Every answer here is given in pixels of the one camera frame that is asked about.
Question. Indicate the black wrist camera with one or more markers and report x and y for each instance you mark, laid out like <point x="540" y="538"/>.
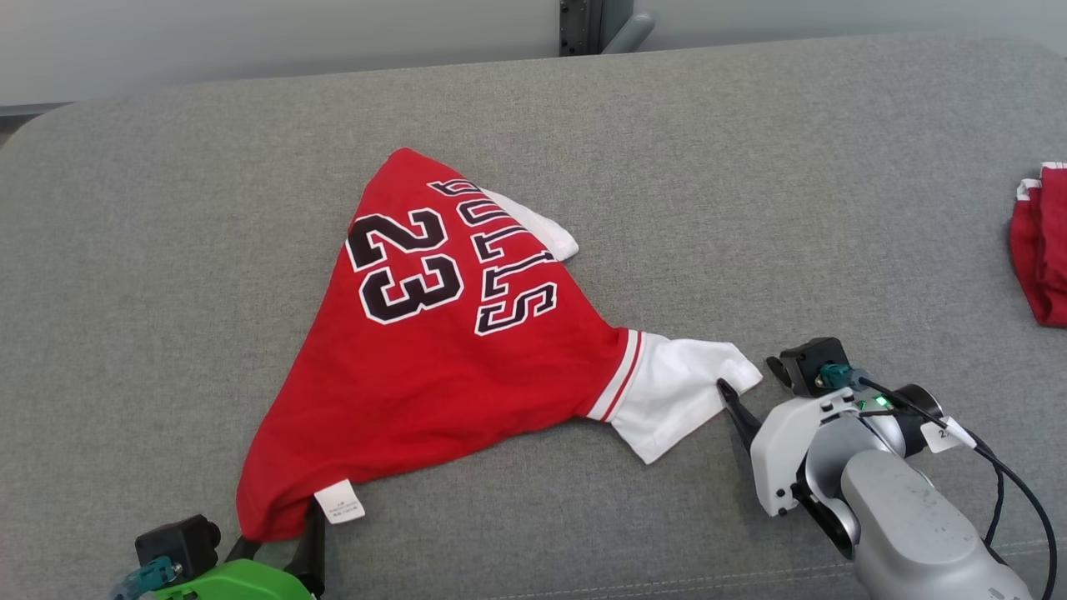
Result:
<point x="804" y="362"/>
<point x="179" y="542"/>

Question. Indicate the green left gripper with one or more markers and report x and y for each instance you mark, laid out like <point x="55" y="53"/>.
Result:
<point x="242" y="583"/>

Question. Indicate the red jersey with white sleeves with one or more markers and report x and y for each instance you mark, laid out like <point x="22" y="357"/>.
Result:
<point x="433" y="375"/>

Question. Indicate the grey fabric sofa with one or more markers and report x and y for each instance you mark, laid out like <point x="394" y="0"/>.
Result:
<point x="167" y="292"/>

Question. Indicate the dark hinge bracket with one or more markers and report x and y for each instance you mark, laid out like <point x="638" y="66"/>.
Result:
<point x="579" y="25"/>

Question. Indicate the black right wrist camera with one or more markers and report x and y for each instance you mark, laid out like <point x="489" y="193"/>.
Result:
<point x="804" y="362"/>

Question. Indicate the red shorts with white trim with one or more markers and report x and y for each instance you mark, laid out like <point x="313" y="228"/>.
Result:
<point x="1046" y="250"/>

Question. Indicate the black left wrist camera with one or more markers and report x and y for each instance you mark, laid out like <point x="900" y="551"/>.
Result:
<point x="179" y="542"/>

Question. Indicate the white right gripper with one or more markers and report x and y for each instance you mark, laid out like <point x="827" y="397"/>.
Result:
<point x="779" y="442"/>

